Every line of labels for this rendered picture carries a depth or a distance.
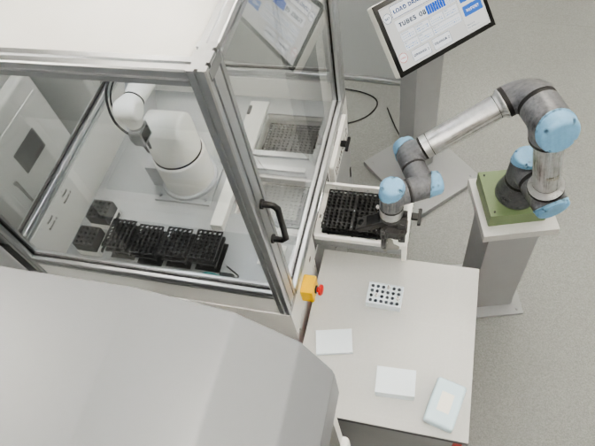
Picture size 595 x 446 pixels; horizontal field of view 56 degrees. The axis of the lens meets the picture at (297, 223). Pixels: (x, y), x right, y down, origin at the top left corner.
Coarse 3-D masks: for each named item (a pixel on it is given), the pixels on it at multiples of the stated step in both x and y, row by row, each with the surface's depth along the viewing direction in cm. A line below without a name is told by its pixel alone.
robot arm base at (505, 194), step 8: (504, 176) 208; (504, 184) 206; (496, 192) 211; (504, 192) 207; (512, 192) 204; (520, 192) 202; (504, 200) 208; (512, 200) 206; (520, 200) 205; (512, 208) 208; (520, 208) 207
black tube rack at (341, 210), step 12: (348, 192) 213; (360, 192) 213; (336, 204) 211; (348, 204) 214; (360, 204) 209; (372, 204) 212; (324, 216) 209; (336, 216) 208; (348, 216) 207; (360, 216) 207; (324, 228) 209; (336, 228) 205; (348, 228) 208
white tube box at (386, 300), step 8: (368, 288) 201; (376, 288) 201; (384, 288) 201; (392, 288) 201; (400, 288) 200; (368, 296) 200; (384, 296) 199; (392, 296) 199; (400, 296) 198; (368, 304) 200; (376, 304) 198; (384, 304) 197; (392, 304) 197; (400, 304) 196
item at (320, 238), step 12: (324, 192) 223; (336, 192) 221; (372, 192) 216; (324, 204) 219; (324, 240) 206; (336, 240) 204; (348, 240) 203; (360, 240) 202; (372, 240) 201; (396, 240) 206; (384, 252) 204; (396, 252) 202
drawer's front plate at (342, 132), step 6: (342, 114) 232; (342, 120) 230; (342, 126) 229; (342, 132) 227; (336, 138) 225; (342, 138) 229; (336, 144) 223; (336, 150) 222; (342, 150) 233; (336, 156) 222; (330, 162) 219; (336, 162) 223; (330, 168) 218; (336, 168) 225; (330, 174) 221
